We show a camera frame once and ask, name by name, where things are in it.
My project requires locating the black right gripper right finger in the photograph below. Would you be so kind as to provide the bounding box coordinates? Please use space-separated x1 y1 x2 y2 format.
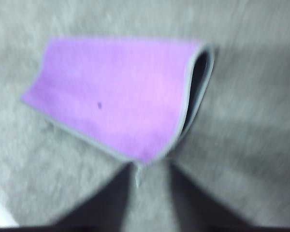
170 166 254 229

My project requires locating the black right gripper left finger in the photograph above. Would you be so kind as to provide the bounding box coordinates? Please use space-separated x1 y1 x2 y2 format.
14 163 136 229

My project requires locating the purple towel with grey hem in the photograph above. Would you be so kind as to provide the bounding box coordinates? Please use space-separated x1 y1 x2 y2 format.
19 35 219 188

